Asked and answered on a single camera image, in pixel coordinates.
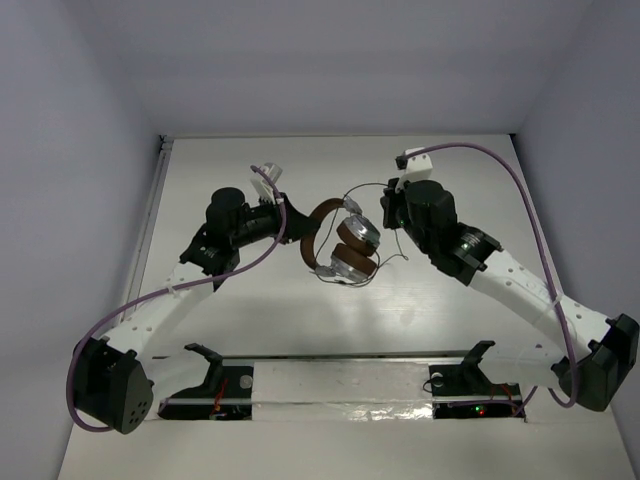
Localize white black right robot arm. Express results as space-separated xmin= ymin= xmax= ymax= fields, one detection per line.
xmin=380 ymin=178 xmax=639 ymax=412

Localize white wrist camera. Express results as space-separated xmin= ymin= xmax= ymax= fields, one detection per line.
xmin=395 ymin=148 xmax=433 ymax=183
xmin=250 ymin=162 xmax=283 ymax=204

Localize white front cover panel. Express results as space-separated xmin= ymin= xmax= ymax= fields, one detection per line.
xmin=54 ymin=357 xmax=621 ymax=480

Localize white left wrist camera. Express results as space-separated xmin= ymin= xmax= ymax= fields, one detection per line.
xmin=250 ymin=162 xmax=283 ymax=204

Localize aluminium rail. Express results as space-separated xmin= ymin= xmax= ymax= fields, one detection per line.
xmin=116 ymin=135 xmax=174 ymax=307
xmin=223 ymin=350 xmax=468 ymax=361

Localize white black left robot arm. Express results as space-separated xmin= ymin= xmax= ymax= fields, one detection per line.
xmin=66 ymin=187 xmax=320 ymax=434

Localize brown silver headphones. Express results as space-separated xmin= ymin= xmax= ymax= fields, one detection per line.
xmin=300 ymin=196 xmax=381 ymax=284

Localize aluminium rail left side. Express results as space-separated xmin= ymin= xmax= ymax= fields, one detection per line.
xmin=116 ymin=135 xmax=174 ymax=307

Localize thin black headphone cable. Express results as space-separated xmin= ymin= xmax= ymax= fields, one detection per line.
xmin=313 ymin=182 xmax=410 ymax=289

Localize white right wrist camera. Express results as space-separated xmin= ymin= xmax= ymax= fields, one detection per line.
xmin=395 ymin=148 xmax=433 ymax=183

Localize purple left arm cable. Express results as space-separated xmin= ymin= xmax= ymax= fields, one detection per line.
xmin=67 ymin=164 xmax=291 ymax=432

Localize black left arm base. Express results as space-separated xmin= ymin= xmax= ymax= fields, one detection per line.
xmin=156 ymin=343 xmax=254 ymax=421

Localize aluminium rail front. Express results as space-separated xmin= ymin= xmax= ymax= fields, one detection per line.
xmin=223 ymin=350 xmax=468 ymax=361

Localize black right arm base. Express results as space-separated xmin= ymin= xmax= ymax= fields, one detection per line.
xmin=422 ymin=340 xmax=524 ymax=420

